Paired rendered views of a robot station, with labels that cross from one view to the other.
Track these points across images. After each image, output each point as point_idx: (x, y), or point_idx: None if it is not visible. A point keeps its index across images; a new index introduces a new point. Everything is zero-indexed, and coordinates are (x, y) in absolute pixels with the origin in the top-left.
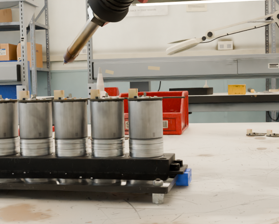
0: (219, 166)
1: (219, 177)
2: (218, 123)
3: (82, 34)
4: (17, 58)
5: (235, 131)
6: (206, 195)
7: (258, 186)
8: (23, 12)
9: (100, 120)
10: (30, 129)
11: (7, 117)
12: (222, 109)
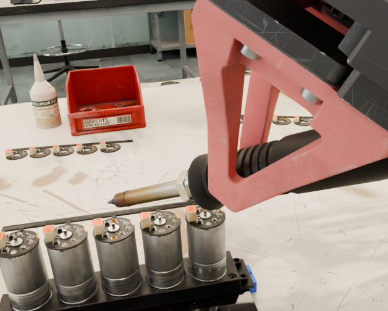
0: (241, 217)
1: (262, 250)
2: (162, 88)
3: (156, 198)
4: None
5: (194, 111)
6: (284, 308)
7: (312, 270)
8: None
9: (161, 254)
10: (73, 276)
11: (36, 265)
12: (113, 13)
